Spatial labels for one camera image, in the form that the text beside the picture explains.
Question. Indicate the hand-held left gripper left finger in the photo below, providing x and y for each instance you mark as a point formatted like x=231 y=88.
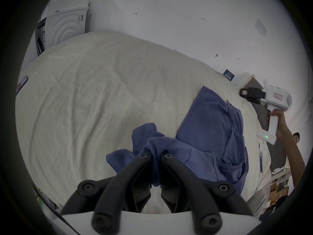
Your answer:
x=115 y=187

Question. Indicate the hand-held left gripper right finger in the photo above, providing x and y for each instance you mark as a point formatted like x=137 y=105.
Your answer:
x=193 y=187

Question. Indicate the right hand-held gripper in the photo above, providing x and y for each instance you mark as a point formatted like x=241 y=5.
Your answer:
x=277 y=98

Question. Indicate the blue shirt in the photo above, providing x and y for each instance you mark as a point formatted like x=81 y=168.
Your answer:
x=210 y=121

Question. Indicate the person's right forearm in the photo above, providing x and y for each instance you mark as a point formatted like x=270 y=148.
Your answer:
x=293 y=155

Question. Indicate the person's right hand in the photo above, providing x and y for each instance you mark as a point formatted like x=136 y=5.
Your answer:
x=280 y=121

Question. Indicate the dark blue booklet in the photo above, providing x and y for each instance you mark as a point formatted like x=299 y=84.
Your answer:
x=228 y=75

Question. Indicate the shelf with cartons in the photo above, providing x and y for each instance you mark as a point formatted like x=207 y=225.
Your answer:
x=280 y=185

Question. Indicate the phone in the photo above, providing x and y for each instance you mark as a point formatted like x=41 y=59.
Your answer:
x=21 y=84

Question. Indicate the white washing machine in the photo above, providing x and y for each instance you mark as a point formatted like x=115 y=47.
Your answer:
x=63 y=30

